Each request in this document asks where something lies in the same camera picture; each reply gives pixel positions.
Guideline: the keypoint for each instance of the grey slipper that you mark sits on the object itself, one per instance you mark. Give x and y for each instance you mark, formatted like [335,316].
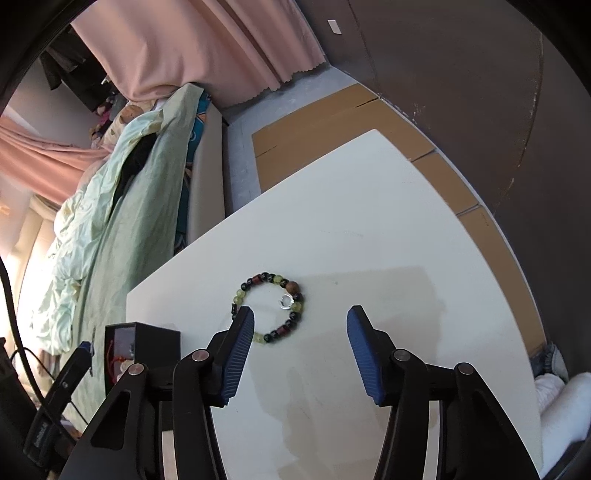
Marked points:
[551,362]

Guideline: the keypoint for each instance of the wide pink curtain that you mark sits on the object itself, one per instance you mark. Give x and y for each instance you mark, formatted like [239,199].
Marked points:
[184,37]

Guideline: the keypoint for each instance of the flat brown cardboard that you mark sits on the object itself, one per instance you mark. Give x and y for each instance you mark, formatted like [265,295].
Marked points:
[314,115]

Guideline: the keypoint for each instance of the pile of plush toys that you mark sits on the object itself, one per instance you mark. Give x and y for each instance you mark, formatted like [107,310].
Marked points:
[101,120]

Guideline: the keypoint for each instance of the dark cloth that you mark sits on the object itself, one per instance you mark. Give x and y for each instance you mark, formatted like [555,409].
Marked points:
[138,157]

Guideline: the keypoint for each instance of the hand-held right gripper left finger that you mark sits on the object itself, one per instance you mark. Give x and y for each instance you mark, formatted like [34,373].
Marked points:
[238,360]

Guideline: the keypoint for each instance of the bear print pillow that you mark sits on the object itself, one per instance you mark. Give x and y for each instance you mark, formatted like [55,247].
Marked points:
[124,122]

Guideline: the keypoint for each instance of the white wall outlet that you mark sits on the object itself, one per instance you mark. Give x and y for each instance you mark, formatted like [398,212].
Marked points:
[334,26]

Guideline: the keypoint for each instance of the person's white trouser leg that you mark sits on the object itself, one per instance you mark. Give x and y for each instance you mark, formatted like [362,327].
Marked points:
[563,415]

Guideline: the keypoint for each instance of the hanging dark clothes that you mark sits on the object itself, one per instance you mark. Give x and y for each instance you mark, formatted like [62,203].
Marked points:
[87,78]

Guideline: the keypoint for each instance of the blue printed cloth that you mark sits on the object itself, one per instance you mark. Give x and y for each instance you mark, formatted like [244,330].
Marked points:
[196,134]

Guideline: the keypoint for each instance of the light green duvet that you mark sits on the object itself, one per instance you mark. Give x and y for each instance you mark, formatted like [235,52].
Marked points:
[69,277]

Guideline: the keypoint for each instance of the green bed sheet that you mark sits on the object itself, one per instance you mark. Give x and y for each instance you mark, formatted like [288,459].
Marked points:
[134,258]

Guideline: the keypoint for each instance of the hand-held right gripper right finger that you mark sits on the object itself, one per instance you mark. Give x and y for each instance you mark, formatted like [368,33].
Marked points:
[364,360]

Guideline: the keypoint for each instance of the narrow pink curtain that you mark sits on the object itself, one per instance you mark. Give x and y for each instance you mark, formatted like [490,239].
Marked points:
[37,157]

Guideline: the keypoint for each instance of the black cardboard box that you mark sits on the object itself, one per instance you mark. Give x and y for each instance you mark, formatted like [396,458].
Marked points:
[157,341]

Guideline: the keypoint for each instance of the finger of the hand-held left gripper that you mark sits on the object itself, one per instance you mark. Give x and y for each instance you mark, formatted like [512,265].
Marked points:
[69,378]

